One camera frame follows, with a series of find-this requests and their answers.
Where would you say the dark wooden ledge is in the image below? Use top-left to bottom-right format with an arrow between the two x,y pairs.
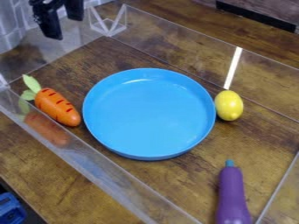
217,0 -> 297,33

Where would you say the white sheer curtain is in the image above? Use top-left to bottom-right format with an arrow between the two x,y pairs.
0,0 -> 115,55

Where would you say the purple toy eggplant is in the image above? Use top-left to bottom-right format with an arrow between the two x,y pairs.
217,159 -> 253,224

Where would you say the blue round plate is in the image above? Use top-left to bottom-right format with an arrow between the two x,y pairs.
83,68 -> 217,161

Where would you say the orange toy carrot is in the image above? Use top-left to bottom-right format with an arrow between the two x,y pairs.
22,74 -> 82,127

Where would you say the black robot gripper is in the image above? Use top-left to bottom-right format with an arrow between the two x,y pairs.
30,0 -> 85,40

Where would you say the yellow toy lemon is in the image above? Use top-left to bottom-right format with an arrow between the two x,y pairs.
214,90 -> 245,121

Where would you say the clear acrylic enclosure wall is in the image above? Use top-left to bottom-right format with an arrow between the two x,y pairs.
0,0 -> 299,224

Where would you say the blue plastic object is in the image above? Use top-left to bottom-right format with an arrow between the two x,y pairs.
0,192 -> 27,224

